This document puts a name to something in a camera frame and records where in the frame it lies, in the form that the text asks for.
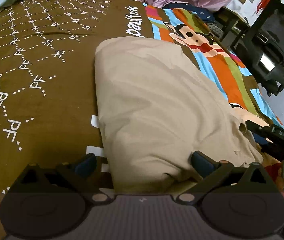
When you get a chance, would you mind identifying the brown cartoon monkey bedsheet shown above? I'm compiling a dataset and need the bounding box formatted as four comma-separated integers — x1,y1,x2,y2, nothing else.
0,0,281,239

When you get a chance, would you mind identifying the beige jacket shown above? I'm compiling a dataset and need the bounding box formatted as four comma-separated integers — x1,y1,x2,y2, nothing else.
95,37,263,194

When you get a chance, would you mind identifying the dark wooden side table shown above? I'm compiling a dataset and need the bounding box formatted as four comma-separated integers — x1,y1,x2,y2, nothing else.
213,6,250,50

